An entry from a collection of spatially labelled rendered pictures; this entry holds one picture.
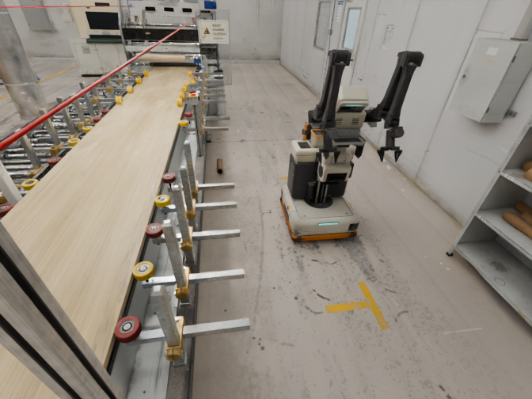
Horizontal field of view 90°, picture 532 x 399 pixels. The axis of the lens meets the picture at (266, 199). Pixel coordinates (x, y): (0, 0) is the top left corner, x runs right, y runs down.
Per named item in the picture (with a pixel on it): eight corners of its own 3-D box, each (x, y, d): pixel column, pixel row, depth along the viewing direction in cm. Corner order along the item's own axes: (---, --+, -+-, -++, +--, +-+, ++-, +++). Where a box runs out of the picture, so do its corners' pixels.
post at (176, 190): (194, 259, 144) (180, 184, 116) (194, 264, 141) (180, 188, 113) (188, 260, 144) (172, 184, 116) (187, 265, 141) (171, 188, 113)
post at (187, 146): (199, 206, 185) (189, 140, 157) (199, 209, 182) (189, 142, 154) (193, 206, 184) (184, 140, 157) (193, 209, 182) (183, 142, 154)
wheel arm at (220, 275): (243, 273, 125) (243, 267, 122) (244, 279, 122) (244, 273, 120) (145, 283, 119) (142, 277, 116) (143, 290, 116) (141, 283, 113)
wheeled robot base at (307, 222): (279, 201, 301) (280, 182, 286) (332, 198, 309) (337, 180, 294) (291, 244, 246) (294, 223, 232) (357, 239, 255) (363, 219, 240)
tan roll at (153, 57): (216, 61, 481) (215, 53, 474) (216, 62, 471) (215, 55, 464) (131, 60, 461) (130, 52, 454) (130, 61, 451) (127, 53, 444)
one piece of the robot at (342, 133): (320, 153, 209) (324, 126, 197) (354, 152, 213) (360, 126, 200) (326, 162, 197) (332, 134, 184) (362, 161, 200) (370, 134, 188)
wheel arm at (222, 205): (236, 206, 164) (236, 200, 161) (237, 209, 161) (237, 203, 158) (162, 210, 157) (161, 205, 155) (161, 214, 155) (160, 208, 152)
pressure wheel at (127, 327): (145, 351, 94) (137, 335, 88) (120, 356, 93) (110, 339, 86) (148, 330, 101) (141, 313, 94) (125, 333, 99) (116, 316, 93)
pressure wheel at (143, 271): (142, 296, 112) (136, 279, 106) (136, 283, 117) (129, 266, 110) (161, 286, 117) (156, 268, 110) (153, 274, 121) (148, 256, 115)
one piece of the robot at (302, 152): (285, 195, 287) (291, 118, 239) (333, 192, 294) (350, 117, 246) (291, 214, 260) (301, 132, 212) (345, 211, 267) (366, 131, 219)
